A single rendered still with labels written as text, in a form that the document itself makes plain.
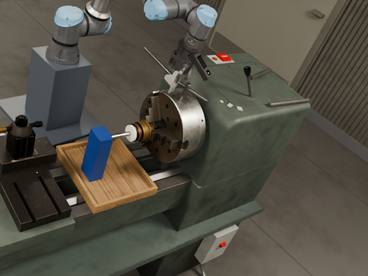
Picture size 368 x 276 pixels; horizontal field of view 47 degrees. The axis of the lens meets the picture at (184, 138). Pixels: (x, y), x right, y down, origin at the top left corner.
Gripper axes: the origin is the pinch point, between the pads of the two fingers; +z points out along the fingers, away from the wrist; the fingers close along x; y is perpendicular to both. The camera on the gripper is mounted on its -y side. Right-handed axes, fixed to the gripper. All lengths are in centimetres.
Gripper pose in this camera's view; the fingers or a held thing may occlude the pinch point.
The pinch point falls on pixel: (178, 87)
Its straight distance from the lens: 173.2
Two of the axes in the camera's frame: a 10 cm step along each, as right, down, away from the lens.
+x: -4.4, 4.7, -7.7
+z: -3.7, 6.8, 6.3
